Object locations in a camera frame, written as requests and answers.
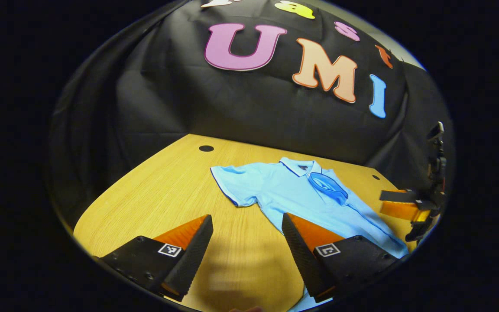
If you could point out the light blue polo T-shirt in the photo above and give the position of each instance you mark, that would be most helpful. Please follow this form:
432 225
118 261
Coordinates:
284 186

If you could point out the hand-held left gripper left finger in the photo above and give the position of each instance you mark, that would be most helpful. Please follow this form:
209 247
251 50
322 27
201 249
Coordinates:
189 260

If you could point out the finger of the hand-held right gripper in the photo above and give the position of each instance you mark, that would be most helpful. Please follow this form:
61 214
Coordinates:
399 208

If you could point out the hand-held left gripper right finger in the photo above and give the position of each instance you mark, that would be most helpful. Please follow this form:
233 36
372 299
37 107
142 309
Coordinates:
303 258

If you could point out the black backdrop cloth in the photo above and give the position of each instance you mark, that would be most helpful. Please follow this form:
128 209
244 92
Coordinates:
232 104

